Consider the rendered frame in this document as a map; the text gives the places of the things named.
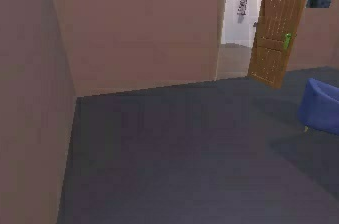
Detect brown wooden room door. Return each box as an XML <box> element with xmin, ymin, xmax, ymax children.
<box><xmin>247</xmin><ymin>0</ymin><xmax>307</xmax><ymax>90</ymax></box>

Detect blue armchair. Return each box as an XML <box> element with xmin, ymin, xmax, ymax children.
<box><xmin>297</xmin><ymin>77</ymin><xmax>339</xmax><ymax>146</ymax></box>

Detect dark window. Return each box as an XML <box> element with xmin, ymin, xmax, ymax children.
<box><xmin>305</xmin><ymin>0</ymin><xmax>333</xmax><ymax>9</ymax></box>

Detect grey wall fixture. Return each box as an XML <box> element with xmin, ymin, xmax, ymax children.
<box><xmin>236</xmin><ymin>0</ymin><xmax>247</xmax><ymax>24</ymax></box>

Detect green door handle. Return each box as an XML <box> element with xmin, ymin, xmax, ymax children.
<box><xmin>283</xmin><ymin>32</ymin><xmax>293</xmax><ymax>51</ymax></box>

